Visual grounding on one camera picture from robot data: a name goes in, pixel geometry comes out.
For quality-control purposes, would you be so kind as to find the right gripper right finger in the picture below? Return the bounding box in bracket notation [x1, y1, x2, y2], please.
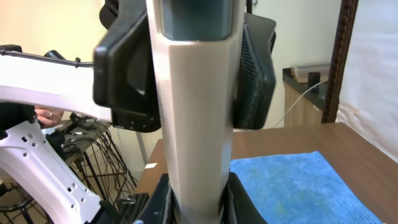
[222, 172, 268, 224]

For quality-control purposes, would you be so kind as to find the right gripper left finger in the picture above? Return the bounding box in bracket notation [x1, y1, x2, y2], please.
[136, 173, 174, 224]

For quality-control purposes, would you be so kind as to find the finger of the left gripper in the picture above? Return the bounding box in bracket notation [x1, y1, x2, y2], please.
[93, 8, 162, 134]
[232, 11, 277, 131]

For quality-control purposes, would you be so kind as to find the white pipette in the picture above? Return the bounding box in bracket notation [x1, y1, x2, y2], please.
[145, 0, 246, 224]

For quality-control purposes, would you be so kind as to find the blue cloth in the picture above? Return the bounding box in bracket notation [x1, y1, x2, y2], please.
[229, 151, 384, 224]

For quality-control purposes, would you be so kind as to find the person's hand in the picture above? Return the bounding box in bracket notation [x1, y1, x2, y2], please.
[34, 106, 65, 129]

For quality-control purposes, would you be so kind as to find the wooden cabinet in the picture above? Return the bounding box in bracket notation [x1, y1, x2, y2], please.
[282, 67, 330, 128]

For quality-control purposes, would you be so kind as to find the mounting rail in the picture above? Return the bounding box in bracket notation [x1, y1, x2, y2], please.
[116, 192, 150, 222]

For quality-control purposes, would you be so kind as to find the white cable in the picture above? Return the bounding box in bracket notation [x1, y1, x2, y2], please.
[270, 79, 329, 130]

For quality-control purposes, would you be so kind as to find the black cable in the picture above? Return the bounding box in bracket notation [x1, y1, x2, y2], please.
[0, 44, 95, 68]

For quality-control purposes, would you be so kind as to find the dark brown post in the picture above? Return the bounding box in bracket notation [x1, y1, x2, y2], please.
[321, 0, 360, 124]

